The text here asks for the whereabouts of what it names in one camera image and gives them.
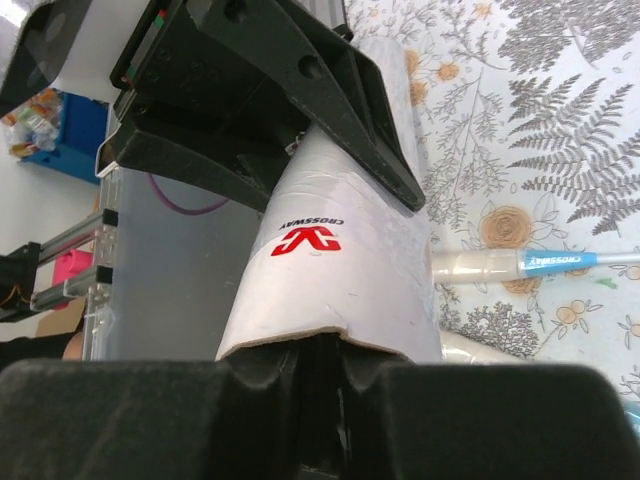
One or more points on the blue racket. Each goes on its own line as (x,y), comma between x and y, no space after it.
(504,265)
(461,350)

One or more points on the blue storage bin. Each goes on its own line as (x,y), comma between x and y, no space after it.
(58,130)

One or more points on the blue racket left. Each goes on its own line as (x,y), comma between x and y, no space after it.
(461,350)

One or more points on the blue racket bag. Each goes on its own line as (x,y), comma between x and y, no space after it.
(632,411)

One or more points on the blue racket right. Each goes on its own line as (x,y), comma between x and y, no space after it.
(504,265)

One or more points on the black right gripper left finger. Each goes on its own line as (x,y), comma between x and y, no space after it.
(242,417)

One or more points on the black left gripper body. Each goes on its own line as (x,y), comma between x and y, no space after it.
(176,83)

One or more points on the white shuttlecock tube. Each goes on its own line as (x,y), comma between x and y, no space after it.
(337,253)

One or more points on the floral tablecloth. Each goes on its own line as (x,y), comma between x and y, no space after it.
(527,113)

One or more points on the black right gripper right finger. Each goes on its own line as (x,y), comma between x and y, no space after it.
(456,421)

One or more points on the pink object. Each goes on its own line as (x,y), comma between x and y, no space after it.
(70,265)

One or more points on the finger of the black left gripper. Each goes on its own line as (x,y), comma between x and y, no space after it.
(323,75)
(228,166)

